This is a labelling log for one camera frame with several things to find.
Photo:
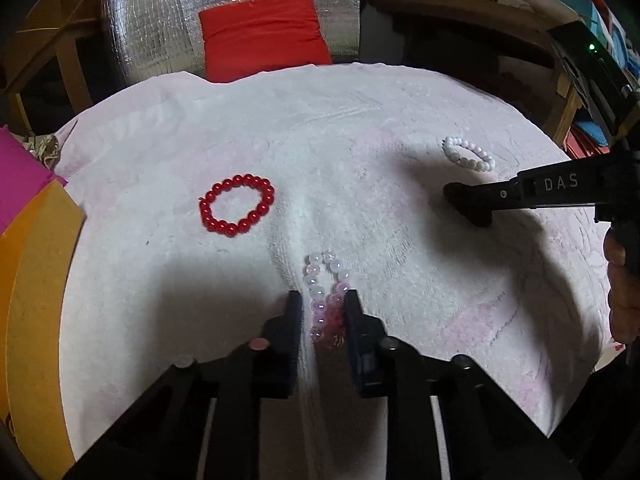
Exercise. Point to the stack of folded cloths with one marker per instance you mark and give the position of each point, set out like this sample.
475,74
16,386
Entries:
587,132

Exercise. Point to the wooden stair railing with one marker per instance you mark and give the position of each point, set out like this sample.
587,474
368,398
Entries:
65,55

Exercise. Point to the beige tassel fringe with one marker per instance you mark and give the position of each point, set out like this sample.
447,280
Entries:
45,147

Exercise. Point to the red cushion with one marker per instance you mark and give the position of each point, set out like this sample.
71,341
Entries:
260,35

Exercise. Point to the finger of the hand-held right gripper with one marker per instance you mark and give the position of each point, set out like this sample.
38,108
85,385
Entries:
500,195

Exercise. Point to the person's right hand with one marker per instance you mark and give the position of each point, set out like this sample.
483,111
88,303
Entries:
622,290

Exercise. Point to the wooden side table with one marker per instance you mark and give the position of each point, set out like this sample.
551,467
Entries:
450,12

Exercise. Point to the silver foil insulation mat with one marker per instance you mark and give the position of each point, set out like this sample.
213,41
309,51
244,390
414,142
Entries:
145,25

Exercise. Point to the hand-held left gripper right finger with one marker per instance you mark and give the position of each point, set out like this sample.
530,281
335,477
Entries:
353,321

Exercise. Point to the blue flat box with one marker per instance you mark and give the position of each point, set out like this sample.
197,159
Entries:
620,42

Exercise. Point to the white embossed blanket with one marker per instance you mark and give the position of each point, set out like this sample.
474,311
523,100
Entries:
350,125

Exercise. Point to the white bowl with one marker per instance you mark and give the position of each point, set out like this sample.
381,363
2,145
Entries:
545,2

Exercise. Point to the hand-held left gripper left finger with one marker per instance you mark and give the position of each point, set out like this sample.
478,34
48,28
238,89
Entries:
295,321

